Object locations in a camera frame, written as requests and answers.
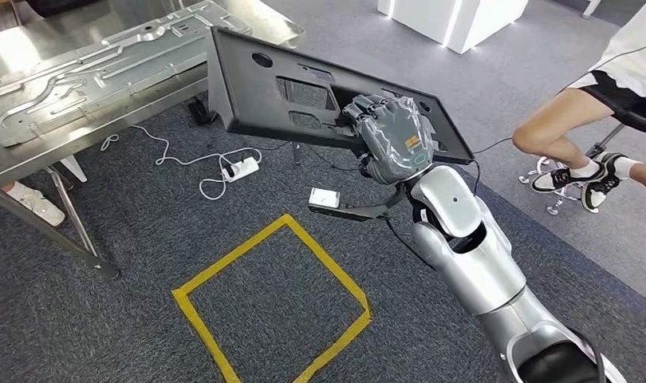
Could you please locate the black plastic plate holder part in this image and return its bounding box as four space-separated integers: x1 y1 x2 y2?
207 26 475 166

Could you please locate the steel workbench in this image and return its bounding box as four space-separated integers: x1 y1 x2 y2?
0 0 306 281

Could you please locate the white power strip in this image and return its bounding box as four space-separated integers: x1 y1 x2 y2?
221 156 261 184

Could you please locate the yellow floor tape square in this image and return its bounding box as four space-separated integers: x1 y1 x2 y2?
171 213 372 383

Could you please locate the white display podium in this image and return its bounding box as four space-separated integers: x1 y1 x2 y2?
376 0 530 56

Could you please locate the grey stamped metal plate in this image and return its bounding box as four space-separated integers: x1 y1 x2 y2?
0 0 254 148

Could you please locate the black seat stool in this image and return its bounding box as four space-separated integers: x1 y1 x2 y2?
517 105 646 217

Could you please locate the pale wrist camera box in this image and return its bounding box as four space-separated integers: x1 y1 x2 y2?
308 188 341 211

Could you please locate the black camera bracket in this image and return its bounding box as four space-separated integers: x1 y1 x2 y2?
308 182 410 223

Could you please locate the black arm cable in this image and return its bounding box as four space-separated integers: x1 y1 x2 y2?
385 157 483 271

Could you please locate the white power cable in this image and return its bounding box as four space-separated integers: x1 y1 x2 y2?
99 124 263 202

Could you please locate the black floor cable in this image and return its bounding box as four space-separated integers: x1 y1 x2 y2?
471 136 514 157

